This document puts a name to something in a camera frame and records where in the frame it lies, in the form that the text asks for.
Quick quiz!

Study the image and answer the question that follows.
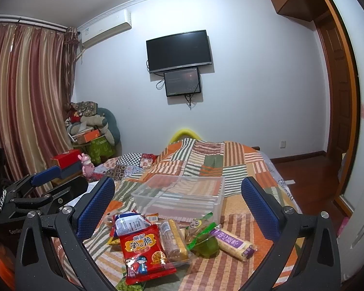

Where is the purple label rice cracker pack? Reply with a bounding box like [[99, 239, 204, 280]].
[[210, 226, 257, 262]]

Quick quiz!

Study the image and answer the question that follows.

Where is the green jelly cup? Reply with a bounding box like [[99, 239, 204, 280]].
[[186, 212, 220, 258]]

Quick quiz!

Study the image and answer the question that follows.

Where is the long cracker roll packet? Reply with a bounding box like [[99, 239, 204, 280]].
[[159, 219, 189, 262]]

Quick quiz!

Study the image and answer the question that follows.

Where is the red gift box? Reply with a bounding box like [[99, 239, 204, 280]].
[[51, 149, 81, 169]]

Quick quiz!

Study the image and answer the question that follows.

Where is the pink plush toy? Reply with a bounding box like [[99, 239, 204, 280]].
[[77, 153, 94, 179]]

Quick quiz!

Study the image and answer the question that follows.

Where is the pile of cushions and boxes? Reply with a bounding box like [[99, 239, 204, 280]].
[[65, 101, 121, 166]]

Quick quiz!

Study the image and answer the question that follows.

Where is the blue white snack packet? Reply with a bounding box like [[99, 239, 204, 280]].
[[114, 212, 151, 236]]

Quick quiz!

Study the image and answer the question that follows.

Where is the red snack packet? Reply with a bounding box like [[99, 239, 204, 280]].
[[119, 225, 177, 285]]

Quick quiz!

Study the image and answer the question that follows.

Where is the striped red gold curtain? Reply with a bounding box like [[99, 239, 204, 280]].
[[0, 23, 79, 179]]

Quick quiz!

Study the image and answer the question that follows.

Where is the patchwork striped bedspread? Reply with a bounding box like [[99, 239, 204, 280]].
[[97, 138, 296, 290]]

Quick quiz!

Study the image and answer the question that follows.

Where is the yellow chair back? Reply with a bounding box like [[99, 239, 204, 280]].
[[169, 128, 201, 144]]

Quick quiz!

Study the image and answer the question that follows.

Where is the clear plastic storage bin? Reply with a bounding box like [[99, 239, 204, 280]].
[[131, 175, 225, 223]]

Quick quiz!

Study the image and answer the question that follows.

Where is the white air conditioner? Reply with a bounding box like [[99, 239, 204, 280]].
[[80, 9, 132, 49]]

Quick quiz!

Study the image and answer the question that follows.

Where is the small wall monitor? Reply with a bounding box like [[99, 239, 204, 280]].
[[164, 68, 201, 97]]

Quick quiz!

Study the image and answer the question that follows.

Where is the large wall television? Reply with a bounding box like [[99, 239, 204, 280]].
[[146, 30, 212, 73]]

